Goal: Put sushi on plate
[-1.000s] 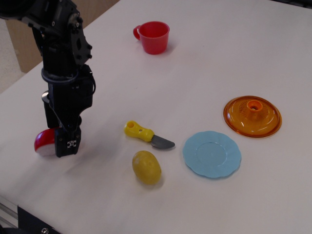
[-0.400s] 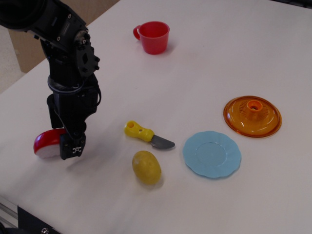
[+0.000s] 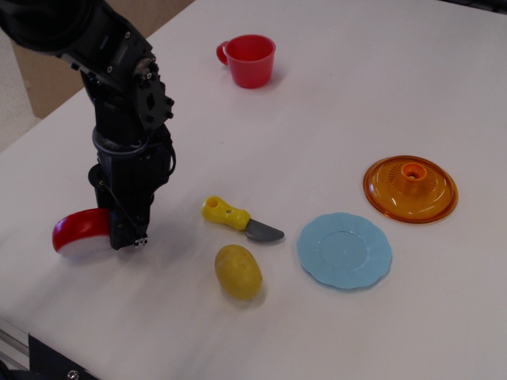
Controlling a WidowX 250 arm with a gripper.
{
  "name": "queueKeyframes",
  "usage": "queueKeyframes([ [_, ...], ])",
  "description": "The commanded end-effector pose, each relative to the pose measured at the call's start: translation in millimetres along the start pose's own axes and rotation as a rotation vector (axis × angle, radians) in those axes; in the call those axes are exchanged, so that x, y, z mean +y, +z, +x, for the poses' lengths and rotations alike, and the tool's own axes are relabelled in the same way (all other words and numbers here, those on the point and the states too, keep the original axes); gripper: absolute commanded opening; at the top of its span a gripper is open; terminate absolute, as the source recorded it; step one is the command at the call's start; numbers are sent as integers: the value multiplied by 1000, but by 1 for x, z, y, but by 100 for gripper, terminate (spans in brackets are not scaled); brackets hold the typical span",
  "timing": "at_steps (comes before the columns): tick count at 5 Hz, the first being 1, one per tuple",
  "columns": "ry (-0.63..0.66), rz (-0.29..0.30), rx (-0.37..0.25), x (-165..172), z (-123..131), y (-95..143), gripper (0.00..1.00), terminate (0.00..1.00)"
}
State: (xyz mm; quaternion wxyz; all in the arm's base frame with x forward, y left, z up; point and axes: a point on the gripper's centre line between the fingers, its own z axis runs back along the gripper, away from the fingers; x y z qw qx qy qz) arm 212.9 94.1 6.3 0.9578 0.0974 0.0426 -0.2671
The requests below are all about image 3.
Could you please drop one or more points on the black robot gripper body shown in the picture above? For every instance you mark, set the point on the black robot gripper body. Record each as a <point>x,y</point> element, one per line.
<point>135,171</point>

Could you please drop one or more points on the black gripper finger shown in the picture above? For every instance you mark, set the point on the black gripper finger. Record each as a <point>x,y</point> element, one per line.
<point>124,232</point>
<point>104,197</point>

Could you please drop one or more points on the red and white toy sushi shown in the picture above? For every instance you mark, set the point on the red and white toy sushi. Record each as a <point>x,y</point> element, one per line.
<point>82,232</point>

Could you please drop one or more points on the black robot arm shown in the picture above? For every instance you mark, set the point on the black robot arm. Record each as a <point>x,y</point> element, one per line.
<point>117,64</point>

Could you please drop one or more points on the light blue plastic plate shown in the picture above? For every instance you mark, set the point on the light blue plastic plate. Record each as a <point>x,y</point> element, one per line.
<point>344,251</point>

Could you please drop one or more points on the beige wooden cabinet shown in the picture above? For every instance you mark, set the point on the beige wooden cabinet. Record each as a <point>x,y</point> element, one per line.
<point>49,82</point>

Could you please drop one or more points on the yellow toy potato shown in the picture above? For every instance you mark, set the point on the yellow toy potato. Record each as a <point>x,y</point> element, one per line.
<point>238,272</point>

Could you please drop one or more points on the red plastic cup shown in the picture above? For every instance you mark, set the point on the red plastic cup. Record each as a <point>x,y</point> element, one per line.
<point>250,59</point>

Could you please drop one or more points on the orange transparent pot lid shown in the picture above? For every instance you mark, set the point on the orange transparent pot lid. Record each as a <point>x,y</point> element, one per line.
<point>410,189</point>

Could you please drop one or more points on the yellow handled toy knife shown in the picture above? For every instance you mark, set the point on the yellow handled toy knife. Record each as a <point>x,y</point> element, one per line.
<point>218,211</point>

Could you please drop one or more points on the black corner bracket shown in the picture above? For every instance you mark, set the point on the black corner bracket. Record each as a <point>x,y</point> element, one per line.
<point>51,364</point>

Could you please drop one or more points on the aluminium table edge rail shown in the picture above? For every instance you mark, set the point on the aluminium table edge rail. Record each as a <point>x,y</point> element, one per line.
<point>14,347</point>

